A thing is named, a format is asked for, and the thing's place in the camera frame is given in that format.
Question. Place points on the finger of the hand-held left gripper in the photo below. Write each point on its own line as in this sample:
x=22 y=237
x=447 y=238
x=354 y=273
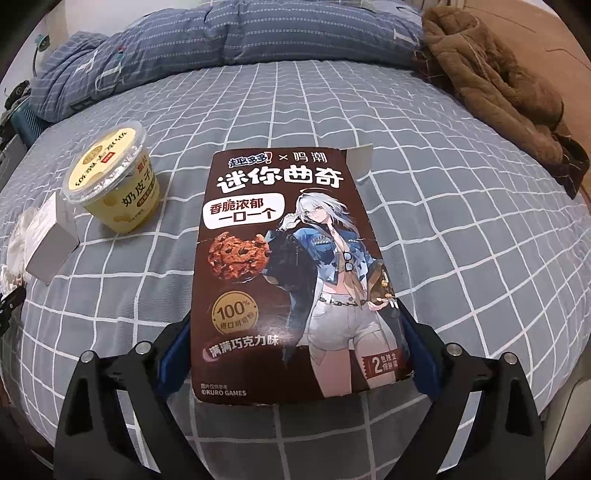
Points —
x=9 y=307

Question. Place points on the blue desk lamp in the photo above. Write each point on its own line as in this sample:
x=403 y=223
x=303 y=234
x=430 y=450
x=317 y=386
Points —
x=42 y=46

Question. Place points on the brown fleece jacket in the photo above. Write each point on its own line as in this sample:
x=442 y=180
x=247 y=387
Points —
x=489 y=83

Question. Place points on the teal suitcase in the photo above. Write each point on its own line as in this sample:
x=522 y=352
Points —
x=27 y=124

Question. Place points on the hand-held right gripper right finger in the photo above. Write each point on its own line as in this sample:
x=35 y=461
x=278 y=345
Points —
x=422 y=364

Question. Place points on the yellow plastic cup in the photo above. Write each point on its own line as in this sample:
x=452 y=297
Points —
x=124 y=203

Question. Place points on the pile of black gear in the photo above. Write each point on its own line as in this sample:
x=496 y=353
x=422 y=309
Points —
x=18 y=92

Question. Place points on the bed with grey checked sheet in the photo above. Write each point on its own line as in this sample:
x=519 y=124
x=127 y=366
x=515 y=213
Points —
x=415 y=230

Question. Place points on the white cardboard box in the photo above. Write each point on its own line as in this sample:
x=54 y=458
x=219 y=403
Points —
x=51 y=240

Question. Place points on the clear bag with white mask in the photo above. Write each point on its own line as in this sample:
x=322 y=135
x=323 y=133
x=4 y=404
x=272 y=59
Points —
x=21 y=240

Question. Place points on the blue striped duvet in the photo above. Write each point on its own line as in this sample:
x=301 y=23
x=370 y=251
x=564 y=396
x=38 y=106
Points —
x=207 y=41

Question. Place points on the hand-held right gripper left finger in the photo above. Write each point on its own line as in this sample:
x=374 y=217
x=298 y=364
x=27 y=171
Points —
x=178 y=364

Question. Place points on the crumpled white tissue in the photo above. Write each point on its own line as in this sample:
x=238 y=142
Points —
x=7 y=277

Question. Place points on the brown cookie box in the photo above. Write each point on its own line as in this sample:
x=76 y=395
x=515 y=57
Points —
x=286 y=277

